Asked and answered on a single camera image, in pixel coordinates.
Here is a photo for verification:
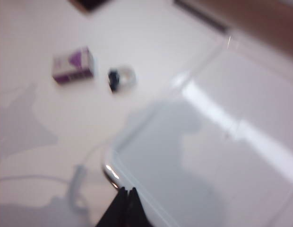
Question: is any brown desk partition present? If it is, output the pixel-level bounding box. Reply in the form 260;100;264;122
198;0;293;62

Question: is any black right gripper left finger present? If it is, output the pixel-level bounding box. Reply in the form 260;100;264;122
95;186;129;227

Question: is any white drawer cabinet frame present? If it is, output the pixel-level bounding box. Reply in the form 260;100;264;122
103;35;293;227

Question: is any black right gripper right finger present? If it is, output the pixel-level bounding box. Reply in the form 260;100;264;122
127;187;152;227

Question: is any purple white tissue pack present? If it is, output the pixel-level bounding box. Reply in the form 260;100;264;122
52;46;95;85

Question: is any clear tape roll black dispenser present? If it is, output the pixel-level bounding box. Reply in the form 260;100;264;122
107;65;138;93

